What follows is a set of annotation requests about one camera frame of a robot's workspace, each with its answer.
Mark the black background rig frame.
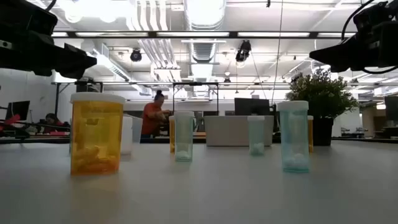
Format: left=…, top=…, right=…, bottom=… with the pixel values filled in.
left=172, top=82, right=220, bottom=116
left=51, top=80, right=104, bottom=116

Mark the grey table mat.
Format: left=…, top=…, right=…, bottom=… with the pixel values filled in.
left=0, top=139, right=398, bottom=224

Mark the beige plastic bin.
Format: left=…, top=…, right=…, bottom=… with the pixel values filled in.
left=203, top=115, right=275, bottom=147

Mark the orange pill bottle white cap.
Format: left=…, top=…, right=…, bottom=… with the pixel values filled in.
left=168, top=115, right=177, bottom=154
left=307, top=115, right=314, bottom=154

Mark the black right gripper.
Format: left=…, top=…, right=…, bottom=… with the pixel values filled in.
left=309, top=20, right=398, bottom=73

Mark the large orange pill bottle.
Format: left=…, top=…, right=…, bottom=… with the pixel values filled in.
left=70, top=91, right=126, bottom=177

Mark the red chair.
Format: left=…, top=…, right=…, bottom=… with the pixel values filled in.
left=0, top=113, right=21, bottom=133

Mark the black overhead light bar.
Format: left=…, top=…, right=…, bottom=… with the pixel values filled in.
left=50, top=30, right=358, bottom=39

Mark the person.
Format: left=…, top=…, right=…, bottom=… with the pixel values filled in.
left=42, top=112, right=71, bottom=135
left=140, top=90, right=172, bottom=144

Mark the teal pill bottle white cap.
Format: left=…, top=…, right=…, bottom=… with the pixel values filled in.
left=174, top=110, right=195, bottom=162
left=247, top=115, right=266, bottom=157
left=277, top=100, right=311, bottom=174

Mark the clear white pill bottle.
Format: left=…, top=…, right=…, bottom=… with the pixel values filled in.
left=120, top=115, right=134, bottom=156

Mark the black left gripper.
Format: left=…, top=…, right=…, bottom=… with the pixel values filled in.
left=0, top=30, right=98, bottom=80

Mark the black computer monitor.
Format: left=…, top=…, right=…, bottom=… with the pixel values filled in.
left=5, top=100, right=31, bottom=123
left=234, top=97, right=271, bottom=117
left=384, top=95, right=398, bottom=123

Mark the black hanging spotlight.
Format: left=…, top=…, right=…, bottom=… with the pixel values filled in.
left=235, top=39, right=252, bottom=63
left=129, top=48, right=143, bottom=63

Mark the green potted plant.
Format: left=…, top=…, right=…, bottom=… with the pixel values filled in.
left=285, top=68, right=359, bottom=147

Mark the clear plastic bin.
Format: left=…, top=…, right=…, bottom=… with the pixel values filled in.
left=124, top=113, right=144, bottom=144

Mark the dark background table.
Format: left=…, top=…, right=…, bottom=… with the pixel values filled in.
left=0, top=133, right=72, bottom=144

